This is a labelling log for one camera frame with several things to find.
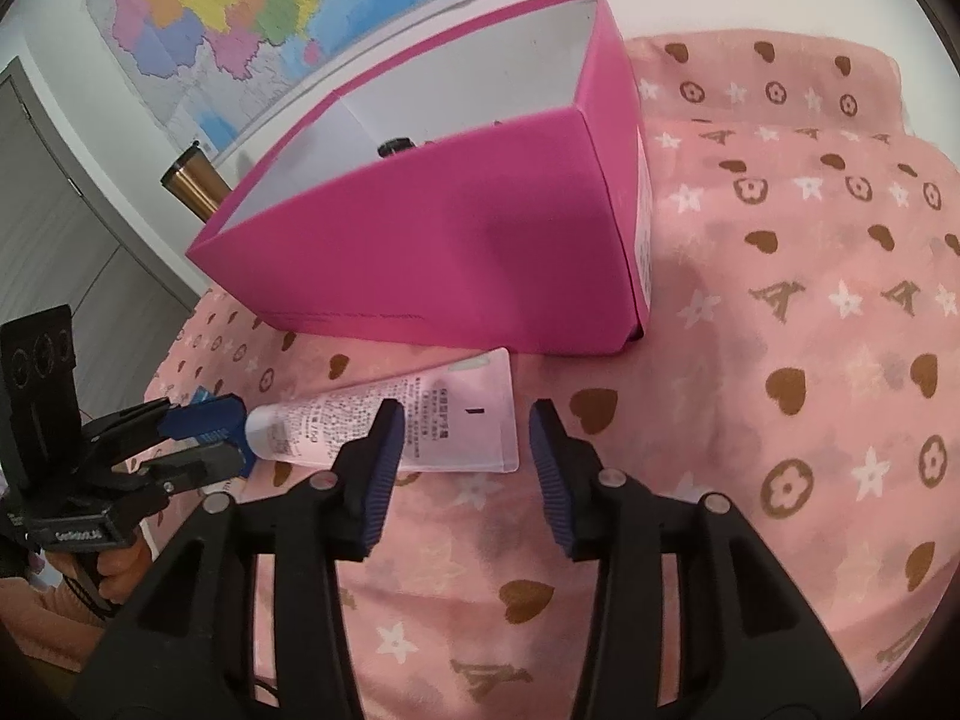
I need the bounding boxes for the pink printed blanket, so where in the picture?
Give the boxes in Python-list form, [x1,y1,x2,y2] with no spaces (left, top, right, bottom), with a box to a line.
[142,30,960,720]

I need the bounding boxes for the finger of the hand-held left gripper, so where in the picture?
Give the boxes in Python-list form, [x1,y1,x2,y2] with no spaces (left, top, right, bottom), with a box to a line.
[112,441,252,496]
[79,394,248,466]

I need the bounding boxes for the copper metal tumbler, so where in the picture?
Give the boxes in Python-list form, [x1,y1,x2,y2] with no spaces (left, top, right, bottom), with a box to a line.
[160,152,230,222]

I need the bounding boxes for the person's left forearm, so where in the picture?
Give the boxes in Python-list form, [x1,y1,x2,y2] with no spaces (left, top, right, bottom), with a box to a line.
[0,577,113,665]

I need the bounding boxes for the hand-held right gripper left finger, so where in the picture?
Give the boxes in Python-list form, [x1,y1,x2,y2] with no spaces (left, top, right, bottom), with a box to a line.
[67,397,406,720]

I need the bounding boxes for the colourful wall map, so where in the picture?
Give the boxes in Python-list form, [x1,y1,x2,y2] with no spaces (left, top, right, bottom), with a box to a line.
[86,0,601,158]

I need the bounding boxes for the grey cabinet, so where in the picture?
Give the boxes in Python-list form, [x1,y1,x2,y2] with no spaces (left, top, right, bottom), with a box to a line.
[0,56,200,331]

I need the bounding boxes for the pink printed tube white cap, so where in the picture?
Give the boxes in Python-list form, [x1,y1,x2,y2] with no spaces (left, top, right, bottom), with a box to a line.
[245,347,520,473]

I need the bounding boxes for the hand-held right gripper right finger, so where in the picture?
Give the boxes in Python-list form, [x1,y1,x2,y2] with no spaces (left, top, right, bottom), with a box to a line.
[529,399,860,720]

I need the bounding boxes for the pink cardboard box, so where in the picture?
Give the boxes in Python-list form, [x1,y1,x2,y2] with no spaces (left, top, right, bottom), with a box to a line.
[185,0,652,357]

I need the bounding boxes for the person's left hand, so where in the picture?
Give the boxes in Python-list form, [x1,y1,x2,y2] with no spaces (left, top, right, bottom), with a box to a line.
[41,540,155,616]

